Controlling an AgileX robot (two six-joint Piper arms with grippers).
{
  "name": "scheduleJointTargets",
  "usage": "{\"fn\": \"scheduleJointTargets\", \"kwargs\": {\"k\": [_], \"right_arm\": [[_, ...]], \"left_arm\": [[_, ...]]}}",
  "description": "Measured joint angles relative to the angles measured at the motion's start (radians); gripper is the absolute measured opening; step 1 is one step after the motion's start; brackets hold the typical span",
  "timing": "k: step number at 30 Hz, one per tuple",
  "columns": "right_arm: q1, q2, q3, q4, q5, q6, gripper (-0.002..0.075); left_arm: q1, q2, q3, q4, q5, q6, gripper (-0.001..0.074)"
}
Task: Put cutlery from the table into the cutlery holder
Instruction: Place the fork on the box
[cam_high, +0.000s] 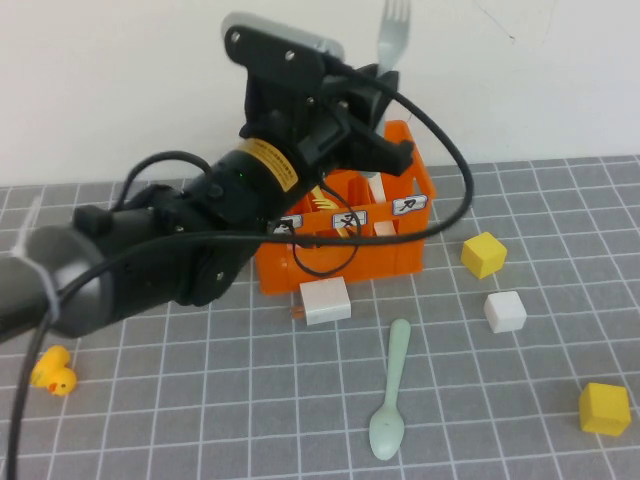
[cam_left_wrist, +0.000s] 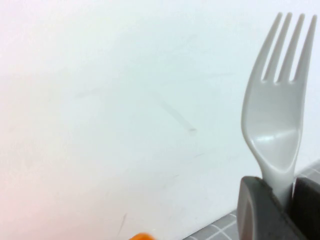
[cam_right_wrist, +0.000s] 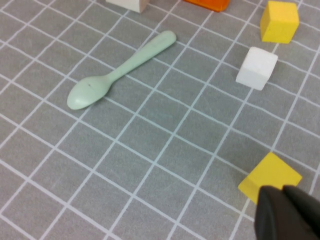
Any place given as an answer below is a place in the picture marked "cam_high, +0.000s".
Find yellow rubber duck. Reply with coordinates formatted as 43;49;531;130
29;345;79;399

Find paper label with fork character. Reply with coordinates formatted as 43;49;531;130
332;210;369;231

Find white cube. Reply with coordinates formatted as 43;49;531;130
483;290;528;334

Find white power adapter block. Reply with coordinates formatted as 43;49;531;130
290;277;352;327

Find paper label with knife character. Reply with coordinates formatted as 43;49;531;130
392;194;429;217

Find paper label with spoon character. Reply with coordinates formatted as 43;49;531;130
272;215;305;236

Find grey checked table mat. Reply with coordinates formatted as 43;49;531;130
0;155;640;480

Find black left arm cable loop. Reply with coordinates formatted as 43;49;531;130
118;151;214;212

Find thick black left camera cable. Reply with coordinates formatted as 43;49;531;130
3;63;476;480

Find white cutlery handle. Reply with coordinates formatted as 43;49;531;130
368;173;399;239

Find thin black left gripper cable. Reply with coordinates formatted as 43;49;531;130
291;174;362;277

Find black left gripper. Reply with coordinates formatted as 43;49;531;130
233;64;417;195

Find mint green plastic spoon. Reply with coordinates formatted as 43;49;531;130
368;318;412;461

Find yellow cube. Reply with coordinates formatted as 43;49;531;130
578;382;632;437
460;231;508;280

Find white zip tie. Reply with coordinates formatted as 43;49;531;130
9;197;62;324

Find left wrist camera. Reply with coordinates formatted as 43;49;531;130
221;12;347;90

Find grey plastic fork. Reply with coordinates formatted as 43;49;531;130
362;0;413;182

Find orange plastic cutlery holder crate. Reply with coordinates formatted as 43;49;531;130
254;119;437;296

